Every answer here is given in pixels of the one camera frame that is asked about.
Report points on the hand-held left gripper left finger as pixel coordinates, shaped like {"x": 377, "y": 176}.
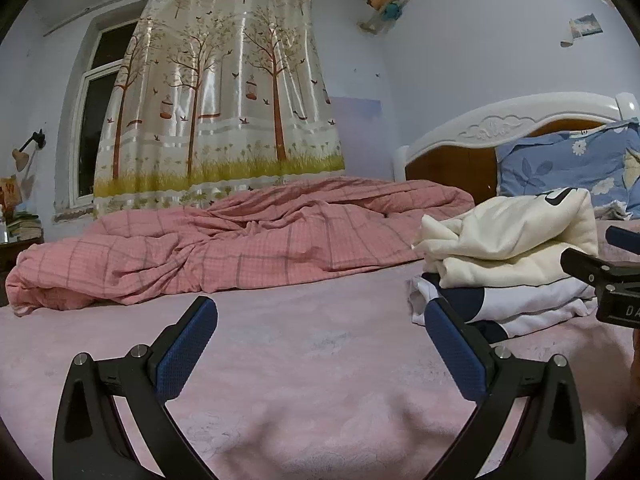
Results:
{"x": 187, "y": 350}

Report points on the white and wood bed headboard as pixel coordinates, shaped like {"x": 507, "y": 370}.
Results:
{"x": 450, "y": 170}

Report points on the curtain rod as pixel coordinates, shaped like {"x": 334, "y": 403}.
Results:
{"x": 100, "y": 7}

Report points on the white framed window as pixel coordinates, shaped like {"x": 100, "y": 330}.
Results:
{"x": 95, "y": 110}

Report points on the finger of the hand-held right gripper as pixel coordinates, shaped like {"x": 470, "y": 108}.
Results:
{"x": 625, "y": 241}
{"x": 600, "y": 270}

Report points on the pile of desk clutter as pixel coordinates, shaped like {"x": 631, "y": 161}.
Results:
{"x": 25, "y": 227}

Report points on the white and navy sweatshirt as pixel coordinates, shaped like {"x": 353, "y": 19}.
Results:
{"x": 530, "y": 305}

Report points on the pink checked quilt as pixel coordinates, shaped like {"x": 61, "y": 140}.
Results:
{"x": 250, "y": 245}

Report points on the tree print curtain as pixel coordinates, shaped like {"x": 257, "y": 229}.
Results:
{"x": 215, "y": 110}

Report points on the hanging doll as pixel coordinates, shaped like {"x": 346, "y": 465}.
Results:
{"x": 384, "y": 2}

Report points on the wall lamp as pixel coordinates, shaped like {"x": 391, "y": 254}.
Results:
{"x": 22, "y": 157}

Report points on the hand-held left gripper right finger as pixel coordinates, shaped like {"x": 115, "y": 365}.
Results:
{"x": 455, "y": 350}

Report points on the wooden desk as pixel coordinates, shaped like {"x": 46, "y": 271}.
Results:
{"x": 20, "y": 260}

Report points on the small wall picture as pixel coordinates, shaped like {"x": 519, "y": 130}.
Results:
{"x": 585, "y": 27}

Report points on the orange box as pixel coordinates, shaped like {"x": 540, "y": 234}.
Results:
{"x": 9, "y": 192}

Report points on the blue floral pillow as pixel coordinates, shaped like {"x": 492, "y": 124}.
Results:
{"x": 550, "y": 170}

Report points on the cream printed hoodie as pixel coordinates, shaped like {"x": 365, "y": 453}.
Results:
{"x": 500, "y": 245}

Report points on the pale purple wall board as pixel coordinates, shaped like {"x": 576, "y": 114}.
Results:
{"x": 355, "y": 135}

